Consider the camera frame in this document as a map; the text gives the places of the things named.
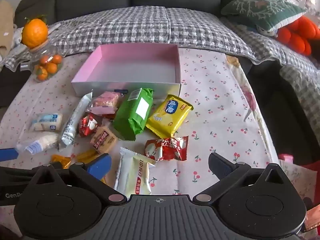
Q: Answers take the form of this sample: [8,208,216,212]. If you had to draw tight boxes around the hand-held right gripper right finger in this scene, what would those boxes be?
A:
[194,152,290,203]

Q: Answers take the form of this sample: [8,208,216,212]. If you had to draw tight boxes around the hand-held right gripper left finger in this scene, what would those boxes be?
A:
[30,153,128,205]

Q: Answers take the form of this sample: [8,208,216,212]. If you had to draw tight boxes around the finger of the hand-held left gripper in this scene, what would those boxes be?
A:
[0,166,38,187]
[0,148,19,161]

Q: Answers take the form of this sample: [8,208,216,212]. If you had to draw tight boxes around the orange silver snack packet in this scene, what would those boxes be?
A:
[75,149,108,183]

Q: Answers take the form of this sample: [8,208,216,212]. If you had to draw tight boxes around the brown biscuit packet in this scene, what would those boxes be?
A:
[90,126,118,155]

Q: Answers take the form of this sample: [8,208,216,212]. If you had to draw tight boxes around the cream white snack packet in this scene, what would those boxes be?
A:
[114,147,157,197]

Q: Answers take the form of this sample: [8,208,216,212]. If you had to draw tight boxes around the clear packet white snack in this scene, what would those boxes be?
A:
[16,133,60,155]

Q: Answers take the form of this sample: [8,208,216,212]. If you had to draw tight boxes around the small red snack packet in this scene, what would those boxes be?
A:
[78,112,103,137]

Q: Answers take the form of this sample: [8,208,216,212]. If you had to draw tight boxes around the long white grey packet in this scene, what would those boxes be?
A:
[58,92,93,148]

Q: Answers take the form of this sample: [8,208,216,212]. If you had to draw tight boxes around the white blue snack packet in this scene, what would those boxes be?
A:
[31,112,63,132]

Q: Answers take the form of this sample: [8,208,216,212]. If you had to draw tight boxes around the large red snack packet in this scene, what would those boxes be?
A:
[144,135,189,162]

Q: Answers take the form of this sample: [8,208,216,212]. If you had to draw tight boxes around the green snack packet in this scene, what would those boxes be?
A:
[113,88,153,142]

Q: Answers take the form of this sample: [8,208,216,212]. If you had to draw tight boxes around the pink rice cracker packet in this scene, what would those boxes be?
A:
[86,91,125,119]

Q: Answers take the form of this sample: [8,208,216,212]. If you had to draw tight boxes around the yellow snack packet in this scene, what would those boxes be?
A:
[146,94,194,136]

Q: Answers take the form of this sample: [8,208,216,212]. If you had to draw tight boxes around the pink cardboard box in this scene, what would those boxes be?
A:
[71,44,182,98]

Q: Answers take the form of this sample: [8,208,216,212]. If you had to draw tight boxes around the cherry print tablecloth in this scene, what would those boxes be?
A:
[0,47,279,230]

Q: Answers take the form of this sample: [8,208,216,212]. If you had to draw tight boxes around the pink patterned bag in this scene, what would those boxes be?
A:
[277,153,318,207]

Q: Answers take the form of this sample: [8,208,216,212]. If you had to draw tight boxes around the pile of small mandarins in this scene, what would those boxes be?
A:
[34,54,63,82]

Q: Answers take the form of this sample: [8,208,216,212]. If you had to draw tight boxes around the glass teapot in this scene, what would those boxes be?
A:
[20,37,64,83]

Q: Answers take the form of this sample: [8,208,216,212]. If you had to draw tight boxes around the wooden teapot lid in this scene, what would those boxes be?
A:
[29,43,50,52]

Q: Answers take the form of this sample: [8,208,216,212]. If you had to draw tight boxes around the white plastic bag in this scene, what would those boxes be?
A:
[11,25,28,48]

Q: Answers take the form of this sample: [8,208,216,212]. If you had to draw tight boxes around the large orange with leaves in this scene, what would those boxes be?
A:
[21,15,49,49]

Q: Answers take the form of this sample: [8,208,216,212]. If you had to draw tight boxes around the white plush toy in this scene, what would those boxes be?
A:
[257,25,278,37]

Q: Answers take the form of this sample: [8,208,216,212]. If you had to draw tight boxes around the orange plush toy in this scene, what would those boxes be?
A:
[276,16,320,57]

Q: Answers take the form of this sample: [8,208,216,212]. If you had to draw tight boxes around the grey checkered blanket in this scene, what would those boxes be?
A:
[2,5,320,140]

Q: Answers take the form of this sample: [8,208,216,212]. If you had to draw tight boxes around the green embroidered cushion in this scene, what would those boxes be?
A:
[221,0,308,32]

